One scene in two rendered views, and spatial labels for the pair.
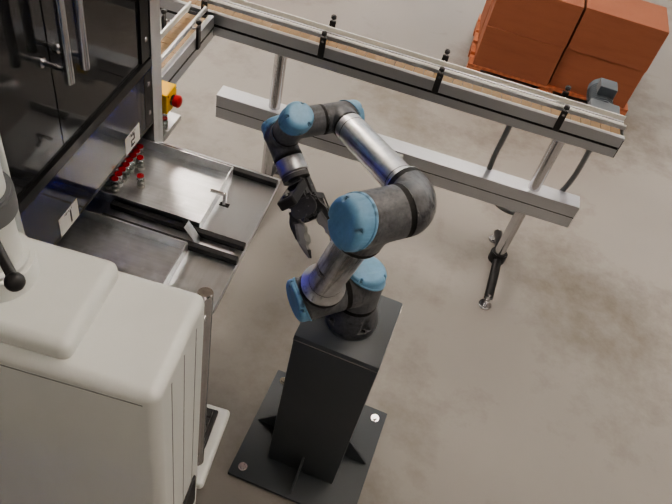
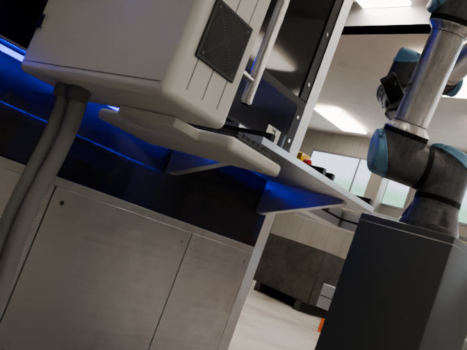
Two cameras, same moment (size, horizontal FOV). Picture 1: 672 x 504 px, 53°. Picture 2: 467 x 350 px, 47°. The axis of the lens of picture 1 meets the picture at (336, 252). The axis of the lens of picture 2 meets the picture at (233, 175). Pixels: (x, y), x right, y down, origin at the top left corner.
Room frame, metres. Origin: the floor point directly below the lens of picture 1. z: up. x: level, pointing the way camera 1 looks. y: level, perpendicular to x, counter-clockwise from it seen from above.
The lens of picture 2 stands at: (-0.23, -0.50, 0.62)
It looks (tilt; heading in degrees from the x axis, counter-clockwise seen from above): 6 degrees up; 37
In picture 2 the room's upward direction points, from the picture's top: 20 degrees clockwise
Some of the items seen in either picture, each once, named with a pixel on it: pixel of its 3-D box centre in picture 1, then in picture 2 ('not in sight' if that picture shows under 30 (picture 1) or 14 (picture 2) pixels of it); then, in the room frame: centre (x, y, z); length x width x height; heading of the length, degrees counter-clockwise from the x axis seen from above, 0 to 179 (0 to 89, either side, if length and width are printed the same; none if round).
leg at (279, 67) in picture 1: (272, 123); not in sight; (2.36, 0.41, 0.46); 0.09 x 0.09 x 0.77; 85
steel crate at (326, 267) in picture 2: not in sight; (306, 277); (6.71, 2.91, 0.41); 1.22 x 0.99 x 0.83; 71
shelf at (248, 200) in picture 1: (160, 232); (266, 166); (1.24, 0.49, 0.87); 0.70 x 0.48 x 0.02; 175
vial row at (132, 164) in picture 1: (128, 167); not in sight; (1.42, 0.66, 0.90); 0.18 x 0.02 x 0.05; 175
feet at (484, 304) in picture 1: (494, 261); not in sight; (2.27, -0.74, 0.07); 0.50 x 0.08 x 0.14; 175
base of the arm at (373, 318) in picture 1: (354, 307); (431, 217); (1.17, -0.09, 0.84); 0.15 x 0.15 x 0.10
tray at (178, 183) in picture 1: (163, 180); not in sight; (1.41, 0.55, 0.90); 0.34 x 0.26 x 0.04; 85
